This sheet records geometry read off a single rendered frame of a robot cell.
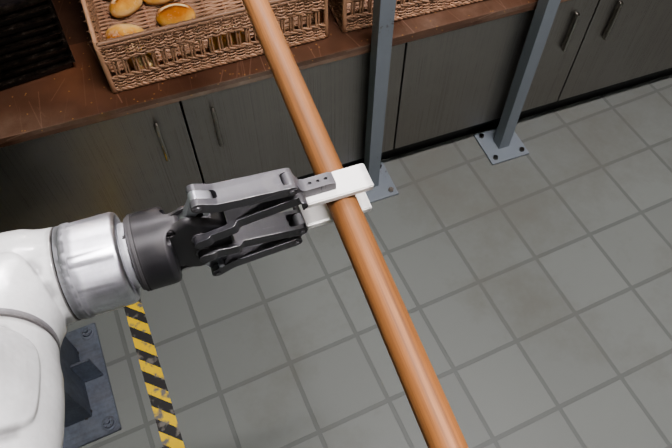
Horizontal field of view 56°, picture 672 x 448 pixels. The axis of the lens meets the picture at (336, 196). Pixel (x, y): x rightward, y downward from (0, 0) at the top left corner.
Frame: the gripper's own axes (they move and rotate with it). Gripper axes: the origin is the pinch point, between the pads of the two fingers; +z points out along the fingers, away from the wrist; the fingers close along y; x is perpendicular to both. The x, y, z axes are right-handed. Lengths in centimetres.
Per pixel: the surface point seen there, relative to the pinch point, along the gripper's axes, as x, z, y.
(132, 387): -35, -45, 117
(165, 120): -79, -17, 67
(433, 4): -85, 57, 55
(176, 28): -84, -8, 44
